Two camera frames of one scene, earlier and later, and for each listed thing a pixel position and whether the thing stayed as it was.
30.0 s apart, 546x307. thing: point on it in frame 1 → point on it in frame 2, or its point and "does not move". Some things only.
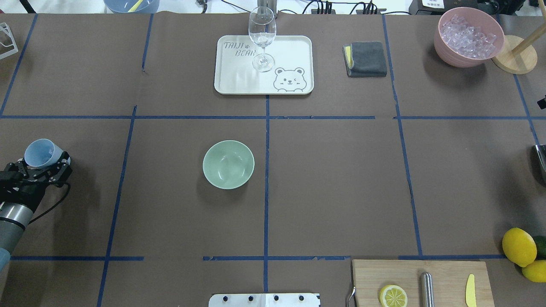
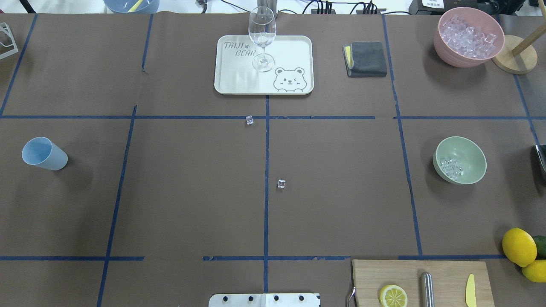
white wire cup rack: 4,26 does not move
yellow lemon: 519,247 does not move
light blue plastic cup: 42,153 does not move
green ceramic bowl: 228,164 → 459,160
